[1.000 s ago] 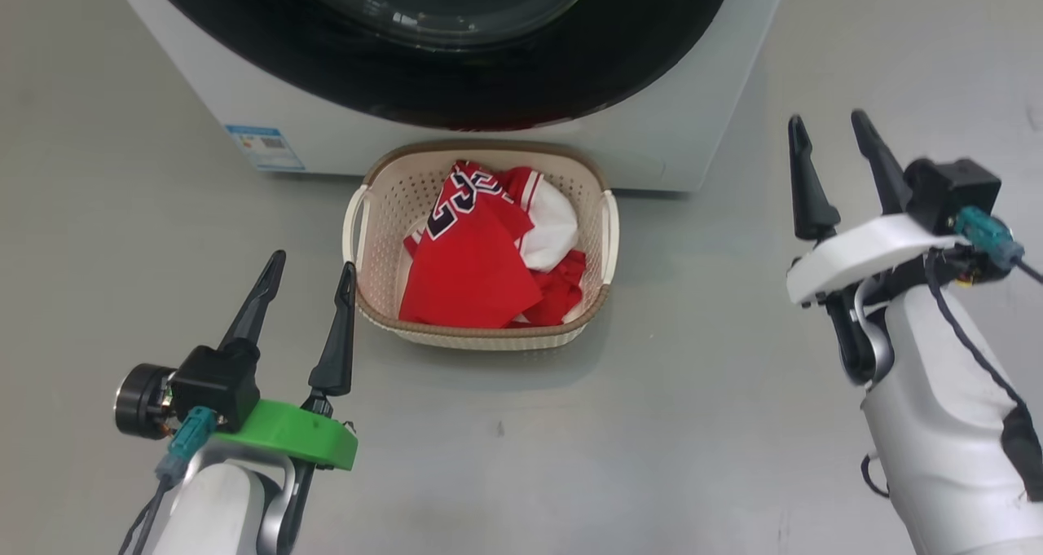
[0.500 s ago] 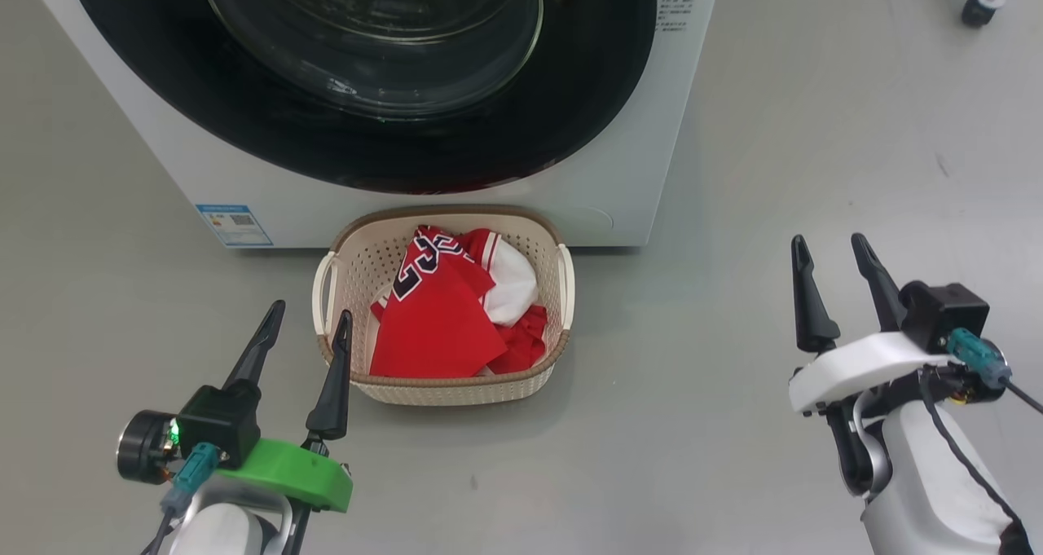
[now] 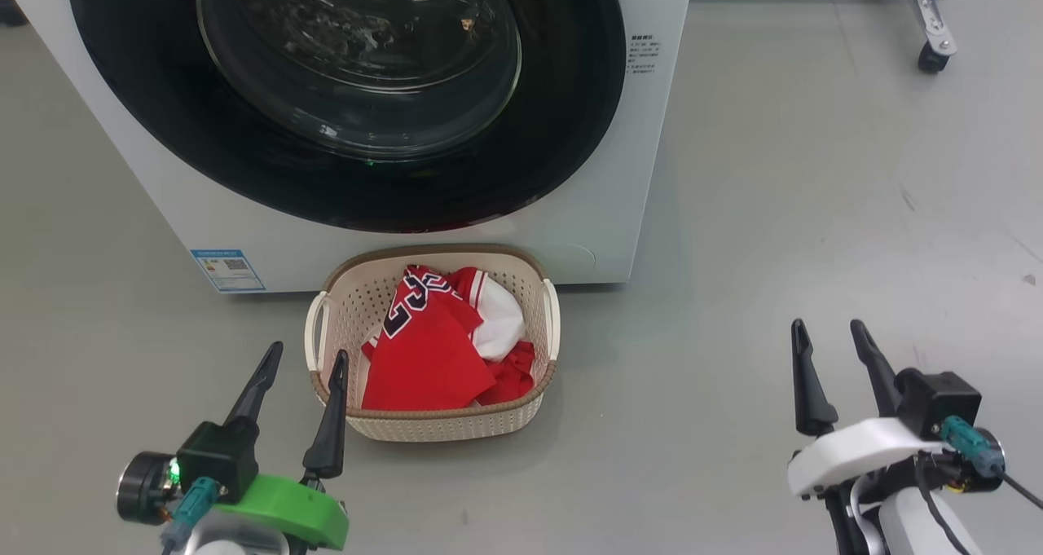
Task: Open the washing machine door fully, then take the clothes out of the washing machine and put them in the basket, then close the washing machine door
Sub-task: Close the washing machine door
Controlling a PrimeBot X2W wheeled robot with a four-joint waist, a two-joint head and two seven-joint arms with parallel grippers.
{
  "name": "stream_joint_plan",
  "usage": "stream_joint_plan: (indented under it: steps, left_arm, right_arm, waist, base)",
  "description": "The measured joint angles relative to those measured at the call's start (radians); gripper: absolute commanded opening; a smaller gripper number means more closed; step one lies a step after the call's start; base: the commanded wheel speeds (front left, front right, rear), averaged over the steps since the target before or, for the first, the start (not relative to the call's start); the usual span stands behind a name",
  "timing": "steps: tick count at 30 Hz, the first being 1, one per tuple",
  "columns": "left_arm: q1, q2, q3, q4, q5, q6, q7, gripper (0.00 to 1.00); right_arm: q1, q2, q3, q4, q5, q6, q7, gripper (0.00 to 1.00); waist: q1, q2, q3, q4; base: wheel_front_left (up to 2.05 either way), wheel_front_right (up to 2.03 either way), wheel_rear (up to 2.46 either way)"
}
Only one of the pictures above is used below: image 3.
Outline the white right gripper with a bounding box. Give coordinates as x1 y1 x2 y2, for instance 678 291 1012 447
786 319 1008 499

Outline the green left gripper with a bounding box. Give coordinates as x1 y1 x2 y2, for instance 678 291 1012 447
117 341 351 551

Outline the red and white jersey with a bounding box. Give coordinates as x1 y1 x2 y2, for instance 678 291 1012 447
361 264 537 412

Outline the black glass washing machine door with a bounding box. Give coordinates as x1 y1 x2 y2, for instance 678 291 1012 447
67 0 627 234

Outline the cream perforated laundry basket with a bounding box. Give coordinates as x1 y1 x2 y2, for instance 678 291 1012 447
305 244 561 443

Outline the white front-load washing machine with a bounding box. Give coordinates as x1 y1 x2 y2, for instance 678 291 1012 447
0 0 696 295

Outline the blue energy label sticker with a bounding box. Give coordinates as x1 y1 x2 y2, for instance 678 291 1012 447
191 249 266 293

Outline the teal right camera connector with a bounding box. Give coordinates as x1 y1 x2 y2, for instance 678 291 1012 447
939 415 1007 478

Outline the teal camera connector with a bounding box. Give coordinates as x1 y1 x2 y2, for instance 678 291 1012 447
939 415 1007 478
161 478 221 549

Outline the teal left camera connector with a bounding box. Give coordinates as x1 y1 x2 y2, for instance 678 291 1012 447
161 478 221 549

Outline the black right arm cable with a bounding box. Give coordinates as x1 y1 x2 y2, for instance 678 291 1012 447
912 456 971 555
1000 471 1043 512

